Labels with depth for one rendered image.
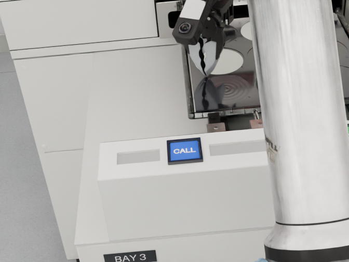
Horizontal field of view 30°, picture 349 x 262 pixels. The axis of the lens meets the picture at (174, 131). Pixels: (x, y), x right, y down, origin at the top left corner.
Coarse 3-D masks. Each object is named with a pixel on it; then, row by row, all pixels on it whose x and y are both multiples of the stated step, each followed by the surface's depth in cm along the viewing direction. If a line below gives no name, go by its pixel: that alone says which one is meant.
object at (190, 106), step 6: (186, 54) 140; (186, 60) 137; (186, 66) 136; (186, 72) 134; (186, 78) 132; (186, 84) 130; (186, 90) 129; (186, 96) 127; (192, 96) 127; (186, 102) 126; (192, 102) 125; (192, 108) 124
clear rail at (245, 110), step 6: (348, 102) 122; (234, 108) 123; (240, 108) 122; (246, 108) 122; (252, 108) 122; (258, 108) 122; (192, 114) 122; (198, 114) 122; (204, 114) 122; (222, 114) 122; (228, 114) 122; (234, 114) 122; (240, 114) 123; (246, 114) 123
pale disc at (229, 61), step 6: (204, 54) 139; (222, 54) 139; (228, 54) 138; (234, 54) 138; (204, 60) 137; (222, 60) 137; (228, 60) 136; (234, 60) 136; (240, 60) 136; (216, 66) 135; (222, 66) 135; (228, 66) 135; (234, 66) 134; (240, 66) 134; (216, 72) 133; (222, 72) 133; (228, 72) 133
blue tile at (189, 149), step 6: (174, 144) 106; (180, 144) 106; (186, 144) 106; (192, 144) 106; (174, 150) 105; (180, 150) 105; (186, 150) 104; (192, 150) 104; (198, 150) 104; (174, 156) 103; (180, 156) 103; (186, 156) 103; (192, 156) 103; (198, 156) 103
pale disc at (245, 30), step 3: (246, 24) 148; (249, 24) 148; (243, 27) 147; (246, 27) 147; (249, 27) 147; (243, 30) 146; (246, 30) 146; (249, 30) 146; (243, 33) 145; (246, 33) 145; (249, 33) 145; (246, 36) 144; (249, 36) 144; (249, 39) 143
